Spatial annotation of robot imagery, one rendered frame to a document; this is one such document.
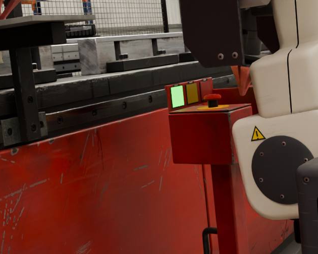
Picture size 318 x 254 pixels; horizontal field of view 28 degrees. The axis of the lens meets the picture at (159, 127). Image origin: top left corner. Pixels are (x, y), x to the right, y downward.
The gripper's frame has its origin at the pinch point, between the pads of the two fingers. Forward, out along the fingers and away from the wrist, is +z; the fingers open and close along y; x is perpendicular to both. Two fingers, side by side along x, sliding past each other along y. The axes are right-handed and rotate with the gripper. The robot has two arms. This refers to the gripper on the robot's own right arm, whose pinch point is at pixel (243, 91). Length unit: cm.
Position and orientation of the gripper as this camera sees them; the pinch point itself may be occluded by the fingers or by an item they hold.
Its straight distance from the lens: 149.5
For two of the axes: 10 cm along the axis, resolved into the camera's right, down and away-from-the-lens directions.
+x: -5.8, 1.6, -7.9
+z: -0.9, 9.6, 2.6
